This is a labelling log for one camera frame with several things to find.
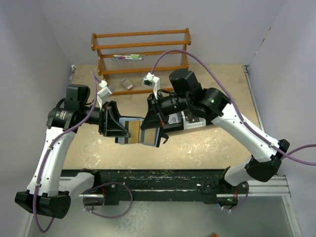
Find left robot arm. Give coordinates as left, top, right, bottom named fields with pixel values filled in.
left=15, top=81, right=130, bottom=219

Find black left bin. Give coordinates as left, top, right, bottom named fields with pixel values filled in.
left=163, top=112, right=184, bottom=133

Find dark credit card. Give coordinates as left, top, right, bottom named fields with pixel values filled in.
left=185, top=111, right=200, bottom=123

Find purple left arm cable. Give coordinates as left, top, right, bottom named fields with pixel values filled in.
left=33, top=71, right=103, bottom=233

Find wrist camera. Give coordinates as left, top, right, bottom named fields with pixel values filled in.
left=142, top=72, right=160, bottom=99
left=97, top=80, right=115, bottom=108

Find small grey box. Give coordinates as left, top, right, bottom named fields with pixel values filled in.
left=120, top=78, right=133, bottom=90

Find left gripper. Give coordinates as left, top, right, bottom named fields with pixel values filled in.
left=80, top=100, right=132, bottom=137

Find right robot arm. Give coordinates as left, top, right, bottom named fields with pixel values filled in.
left=141, top=69, right=289, bottom=193

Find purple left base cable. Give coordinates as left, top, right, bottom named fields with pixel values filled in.
left=82, top=181, right=133, bottom=218

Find silver cards in bin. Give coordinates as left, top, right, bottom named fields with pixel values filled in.
left=168, top=113, right=181, bottom=124

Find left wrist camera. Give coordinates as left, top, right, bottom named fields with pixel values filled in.
left=97, top=80, right=115, bottom=108

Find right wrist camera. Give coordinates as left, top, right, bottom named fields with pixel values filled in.
left=142, top=72, right=160, bottom=99

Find white middle bin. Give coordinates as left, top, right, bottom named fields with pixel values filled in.
left=181, top=110, right=206, bottom=130

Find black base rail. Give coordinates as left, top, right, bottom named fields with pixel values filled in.
left=59, top=168, right=250, bottom=207

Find wooden three-tier rack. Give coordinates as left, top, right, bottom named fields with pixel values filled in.
left=91, top=28, right=191, bottom=80

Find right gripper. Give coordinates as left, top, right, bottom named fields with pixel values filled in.
left=141, top=91, right=191, bottom=129

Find coloured pens on rack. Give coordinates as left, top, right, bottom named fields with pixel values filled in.
left=112, top=54, right=145, bottom=62

